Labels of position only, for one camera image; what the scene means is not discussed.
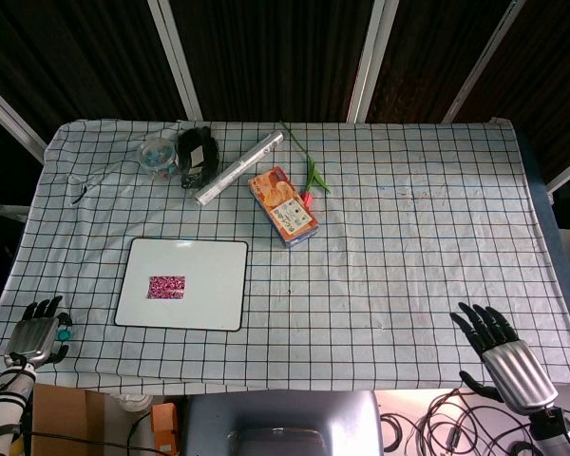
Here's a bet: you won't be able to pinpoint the small teal round object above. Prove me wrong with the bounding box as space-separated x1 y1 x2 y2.
56 313 74 344

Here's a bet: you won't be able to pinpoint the white board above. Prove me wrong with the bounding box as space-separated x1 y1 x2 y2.
113 237 250 333

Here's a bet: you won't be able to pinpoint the clear jar of clips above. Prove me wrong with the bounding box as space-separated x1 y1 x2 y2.
138 136 180 181

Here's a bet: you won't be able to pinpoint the dark curtain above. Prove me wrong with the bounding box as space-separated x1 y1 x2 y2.
0 0 570 191

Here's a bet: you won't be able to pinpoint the tangled black cables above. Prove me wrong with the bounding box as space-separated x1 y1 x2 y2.
379 389 538 456

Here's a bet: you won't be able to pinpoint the black bag of clips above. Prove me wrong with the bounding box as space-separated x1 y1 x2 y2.
175 125 221 190

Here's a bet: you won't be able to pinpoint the small orange box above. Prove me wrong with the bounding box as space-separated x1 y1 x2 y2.
150 402 180 456

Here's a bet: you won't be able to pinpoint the grey robot torso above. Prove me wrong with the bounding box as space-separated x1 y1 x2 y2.
178 389 385 456

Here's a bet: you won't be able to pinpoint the red patterned rectangular packet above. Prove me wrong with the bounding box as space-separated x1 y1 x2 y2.
146 275 187 301

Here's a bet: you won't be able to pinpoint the artificial red tulip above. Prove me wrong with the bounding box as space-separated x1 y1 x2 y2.
278 121 333 209

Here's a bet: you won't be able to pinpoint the white frame post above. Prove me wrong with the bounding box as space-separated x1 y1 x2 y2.
346 0 387 124
545 150 570 194
0 75 48 165
442 0 526 124
146 0 204 122

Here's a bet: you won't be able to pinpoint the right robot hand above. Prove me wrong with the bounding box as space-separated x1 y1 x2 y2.
449 302 560 413

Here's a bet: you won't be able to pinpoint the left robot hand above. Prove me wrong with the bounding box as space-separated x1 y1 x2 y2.
3 294 71 370

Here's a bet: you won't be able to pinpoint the orange and blue carton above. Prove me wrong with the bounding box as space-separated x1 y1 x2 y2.
247 165 321 250

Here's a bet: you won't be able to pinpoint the brown cardboard box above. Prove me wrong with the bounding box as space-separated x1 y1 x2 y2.
30 383 106 456

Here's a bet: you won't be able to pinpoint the black grid white tablecloth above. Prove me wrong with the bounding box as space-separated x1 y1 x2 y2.
0 117 570 398

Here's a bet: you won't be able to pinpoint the thin black cable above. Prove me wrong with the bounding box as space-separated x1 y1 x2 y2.
28 410 172 455

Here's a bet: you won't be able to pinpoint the silver foil roll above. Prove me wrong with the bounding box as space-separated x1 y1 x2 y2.
193 132 286 208

